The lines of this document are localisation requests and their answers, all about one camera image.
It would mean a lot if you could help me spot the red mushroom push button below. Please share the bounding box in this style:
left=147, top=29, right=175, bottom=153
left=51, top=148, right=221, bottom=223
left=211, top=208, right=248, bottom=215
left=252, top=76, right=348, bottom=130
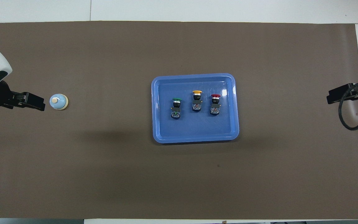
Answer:
left=210, top=94, right=221, bottom=115

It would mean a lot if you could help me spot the yellow mushroom push button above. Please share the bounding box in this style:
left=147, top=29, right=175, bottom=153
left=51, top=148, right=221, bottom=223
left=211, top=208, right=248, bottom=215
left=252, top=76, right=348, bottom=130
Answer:
left=192, top=90, right=203, bottom=112

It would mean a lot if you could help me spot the green mushroom push button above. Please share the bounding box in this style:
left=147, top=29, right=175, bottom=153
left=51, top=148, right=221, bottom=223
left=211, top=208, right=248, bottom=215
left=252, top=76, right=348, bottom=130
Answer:
left=170, top=98, right=182, bottom=119

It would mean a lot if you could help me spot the light blue service bell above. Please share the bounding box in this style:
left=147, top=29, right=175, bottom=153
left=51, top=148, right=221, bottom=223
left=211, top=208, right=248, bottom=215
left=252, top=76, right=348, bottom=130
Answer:
left=49, top=93, right=69, bottom=111

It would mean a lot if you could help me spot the blue plastic tray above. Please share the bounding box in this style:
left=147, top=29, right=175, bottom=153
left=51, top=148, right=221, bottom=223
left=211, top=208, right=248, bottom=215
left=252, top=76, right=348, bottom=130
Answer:
left=151, top=73, right=240, bottom=144

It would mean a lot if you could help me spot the brown paper table mat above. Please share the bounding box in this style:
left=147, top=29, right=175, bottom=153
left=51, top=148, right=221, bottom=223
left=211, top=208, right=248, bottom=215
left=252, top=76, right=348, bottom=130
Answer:
left=0, top=21, right=358, bottom=220

